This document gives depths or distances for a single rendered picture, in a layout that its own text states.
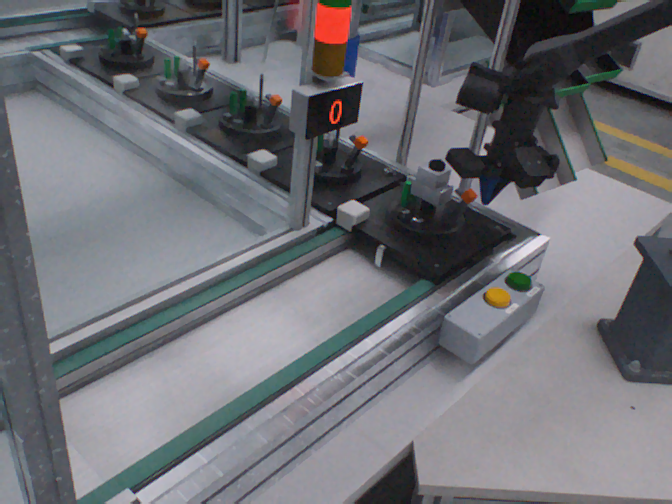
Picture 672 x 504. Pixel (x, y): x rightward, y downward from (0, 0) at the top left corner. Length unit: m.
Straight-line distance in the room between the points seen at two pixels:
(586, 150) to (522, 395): 0.68
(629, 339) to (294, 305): 0.57
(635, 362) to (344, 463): 0.54
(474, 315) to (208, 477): 0.50
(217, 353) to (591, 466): 0.57
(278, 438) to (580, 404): 0.52
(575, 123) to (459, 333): 0.71
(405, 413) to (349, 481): 0.16
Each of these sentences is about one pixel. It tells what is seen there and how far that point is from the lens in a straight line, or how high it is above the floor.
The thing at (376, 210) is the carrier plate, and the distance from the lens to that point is 1.28.
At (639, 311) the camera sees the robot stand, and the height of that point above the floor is 0.97.
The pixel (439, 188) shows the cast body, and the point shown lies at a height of 1.06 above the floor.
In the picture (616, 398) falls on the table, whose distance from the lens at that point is 1.21.
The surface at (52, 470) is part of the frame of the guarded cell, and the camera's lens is 0.58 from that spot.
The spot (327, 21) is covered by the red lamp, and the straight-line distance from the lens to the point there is 1.03.
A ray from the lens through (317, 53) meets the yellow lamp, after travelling 1.05.
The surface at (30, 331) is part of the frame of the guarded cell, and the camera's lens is 0.47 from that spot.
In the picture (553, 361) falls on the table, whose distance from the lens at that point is 1.22.
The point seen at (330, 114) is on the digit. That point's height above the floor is 1.20.
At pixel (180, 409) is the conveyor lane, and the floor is 0.92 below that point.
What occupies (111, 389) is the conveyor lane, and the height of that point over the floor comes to 0.92.
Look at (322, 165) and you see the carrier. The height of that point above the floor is 1.00.
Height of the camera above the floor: 1.62
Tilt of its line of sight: 35 degrees down
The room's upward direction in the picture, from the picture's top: 8 degrees clockwise
